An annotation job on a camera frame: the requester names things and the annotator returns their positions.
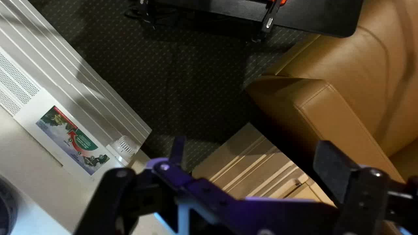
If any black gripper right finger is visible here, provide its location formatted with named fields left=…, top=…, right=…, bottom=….
left=312, top=140, right=392, bottom=235

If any green and red sticker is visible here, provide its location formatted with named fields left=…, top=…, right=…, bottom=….
left=35, top=104, right=111, bottom=176

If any large open cardboard box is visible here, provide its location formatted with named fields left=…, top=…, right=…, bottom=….
left=247, top=0, right=418, bottom=185

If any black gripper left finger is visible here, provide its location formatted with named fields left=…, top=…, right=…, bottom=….
left=72, top=166, right=152, bottom=235

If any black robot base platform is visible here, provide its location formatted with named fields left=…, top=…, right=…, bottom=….
left=129, top=0, right=366, bottom=39

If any white radiator with grilles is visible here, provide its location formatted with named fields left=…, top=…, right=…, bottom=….
left=0, top=0, right=154, bottom=180

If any light wooden drawer cabinet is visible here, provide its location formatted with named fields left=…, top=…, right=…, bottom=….
left=191, top=123, right=337, bottom=206

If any black and orange clamp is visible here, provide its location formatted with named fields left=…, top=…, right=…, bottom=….
left=259, top=0, right=290, bottom=34

